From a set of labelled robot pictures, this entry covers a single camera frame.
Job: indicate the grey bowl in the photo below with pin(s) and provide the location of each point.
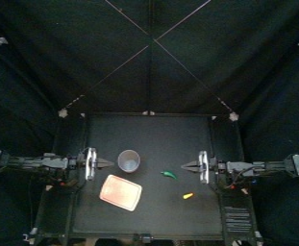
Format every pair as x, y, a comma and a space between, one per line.
128, 161

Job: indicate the orange toy shrimp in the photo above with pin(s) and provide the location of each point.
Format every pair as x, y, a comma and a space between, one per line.
187, 195

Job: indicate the black table edge clamp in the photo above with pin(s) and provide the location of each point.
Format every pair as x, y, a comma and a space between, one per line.
144, 238

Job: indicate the plain black base plate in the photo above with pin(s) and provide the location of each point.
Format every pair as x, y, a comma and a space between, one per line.
55, 211

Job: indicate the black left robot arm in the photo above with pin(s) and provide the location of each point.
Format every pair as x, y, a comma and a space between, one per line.
52, 162

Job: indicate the grey bracket at table corner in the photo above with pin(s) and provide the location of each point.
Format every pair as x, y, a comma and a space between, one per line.
30, 237

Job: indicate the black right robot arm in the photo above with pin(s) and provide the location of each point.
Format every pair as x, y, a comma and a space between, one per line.
241, 166

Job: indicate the black base plate white label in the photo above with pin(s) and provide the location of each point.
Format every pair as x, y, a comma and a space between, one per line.
239, 217

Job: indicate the pink cutting board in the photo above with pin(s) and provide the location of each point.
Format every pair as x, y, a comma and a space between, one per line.
120, 192

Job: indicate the green toy pepper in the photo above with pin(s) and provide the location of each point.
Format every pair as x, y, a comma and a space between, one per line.
170, 174

